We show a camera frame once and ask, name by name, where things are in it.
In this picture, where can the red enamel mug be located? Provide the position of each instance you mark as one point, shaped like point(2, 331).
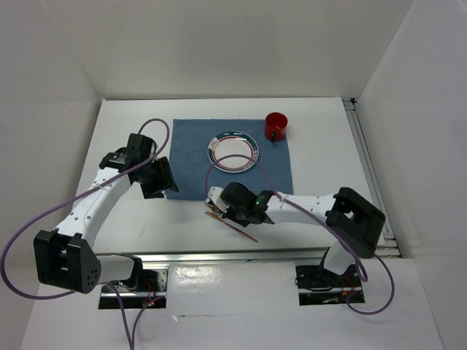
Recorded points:
point(275, 126)

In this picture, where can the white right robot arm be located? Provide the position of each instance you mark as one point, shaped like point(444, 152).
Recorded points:
point(355, 223)

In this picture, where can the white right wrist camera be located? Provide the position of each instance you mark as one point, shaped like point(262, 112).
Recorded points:
point(213, 196)

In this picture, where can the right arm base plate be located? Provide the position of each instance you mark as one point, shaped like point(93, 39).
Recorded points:
point(317, 287)

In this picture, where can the blue cloth placemat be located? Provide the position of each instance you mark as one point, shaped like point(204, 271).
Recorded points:
point(189, 159)

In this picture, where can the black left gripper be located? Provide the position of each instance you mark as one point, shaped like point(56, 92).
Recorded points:
point(165, 179)

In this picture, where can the aluminium front rail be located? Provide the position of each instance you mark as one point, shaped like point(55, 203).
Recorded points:
point(240, 256)

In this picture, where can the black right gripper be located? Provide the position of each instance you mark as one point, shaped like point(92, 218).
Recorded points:
point(244, 222)

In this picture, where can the white plate green red rim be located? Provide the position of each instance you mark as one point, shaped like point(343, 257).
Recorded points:
point(233, 152)

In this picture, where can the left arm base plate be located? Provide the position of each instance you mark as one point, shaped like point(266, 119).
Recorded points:
point(148, 290)

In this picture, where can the copper knife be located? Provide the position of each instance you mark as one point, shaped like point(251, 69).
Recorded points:
point(241, 232)

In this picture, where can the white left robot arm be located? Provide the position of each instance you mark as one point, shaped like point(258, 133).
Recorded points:
point(65, 257)

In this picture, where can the copper fork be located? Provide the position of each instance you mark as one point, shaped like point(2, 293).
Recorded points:
point(213, 208)

